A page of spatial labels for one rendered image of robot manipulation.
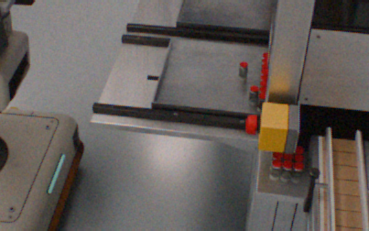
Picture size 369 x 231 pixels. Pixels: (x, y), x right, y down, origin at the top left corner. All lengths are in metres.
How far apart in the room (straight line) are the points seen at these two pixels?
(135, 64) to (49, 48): 1.65
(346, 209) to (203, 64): 0.57
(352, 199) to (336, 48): 0.30
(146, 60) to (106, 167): 0.99
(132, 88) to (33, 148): 0.82
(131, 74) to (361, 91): 0.59
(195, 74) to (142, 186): 0.97
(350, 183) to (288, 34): 0.33
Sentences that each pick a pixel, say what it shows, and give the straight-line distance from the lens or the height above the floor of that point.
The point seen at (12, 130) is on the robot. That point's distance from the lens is 2.21.
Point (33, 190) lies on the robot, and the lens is 1.99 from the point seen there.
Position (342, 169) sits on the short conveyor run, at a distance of 1.16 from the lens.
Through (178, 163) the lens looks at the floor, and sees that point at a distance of 2.37.
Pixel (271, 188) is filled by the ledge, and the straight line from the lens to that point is 1.16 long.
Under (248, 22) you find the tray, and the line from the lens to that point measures 1.61.
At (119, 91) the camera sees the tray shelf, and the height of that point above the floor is 0.88.
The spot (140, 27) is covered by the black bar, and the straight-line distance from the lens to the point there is 1.56.
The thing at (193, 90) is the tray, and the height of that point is 0.88.
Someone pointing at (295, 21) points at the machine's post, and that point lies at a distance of 1.03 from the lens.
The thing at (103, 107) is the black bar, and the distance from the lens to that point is 1.30.
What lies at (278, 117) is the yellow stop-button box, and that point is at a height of 1.03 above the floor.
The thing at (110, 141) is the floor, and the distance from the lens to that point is 2.48.
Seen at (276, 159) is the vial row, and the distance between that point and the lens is 1.15.
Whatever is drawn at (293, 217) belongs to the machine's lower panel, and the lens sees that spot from 1.46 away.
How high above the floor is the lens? 1.78
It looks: 43 degrees down
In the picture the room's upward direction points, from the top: straight up
